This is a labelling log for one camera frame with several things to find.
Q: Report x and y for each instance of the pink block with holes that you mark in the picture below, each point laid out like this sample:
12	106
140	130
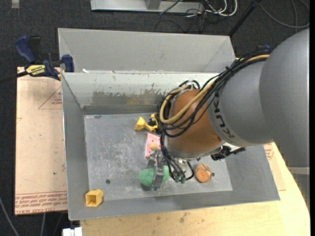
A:
151	141

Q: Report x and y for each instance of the grey metal bin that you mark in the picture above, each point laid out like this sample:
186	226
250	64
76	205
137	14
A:
118	156

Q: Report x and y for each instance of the yellow and black toy tool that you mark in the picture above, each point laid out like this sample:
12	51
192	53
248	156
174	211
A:
141	125

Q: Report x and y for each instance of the green foam ball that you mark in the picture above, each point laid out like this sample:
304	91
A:
147	177

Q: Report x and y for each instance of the orange wooden round block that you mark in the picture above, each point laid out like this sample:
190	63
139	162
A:
202	174

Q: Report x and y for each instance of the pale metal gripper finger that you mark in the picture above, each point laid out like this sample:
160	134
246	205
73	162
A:
161	179
155	178

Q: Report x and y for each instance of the brown cardboard board red print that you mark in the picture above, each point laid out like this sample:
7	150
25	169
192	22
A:
39	144

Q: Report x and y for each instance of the small tan ball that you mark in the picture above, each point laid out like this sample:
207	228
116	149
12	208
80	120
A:
154	146

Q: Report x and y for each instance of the yellow square cup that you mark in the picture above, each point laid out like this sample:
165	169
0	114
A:
94	197

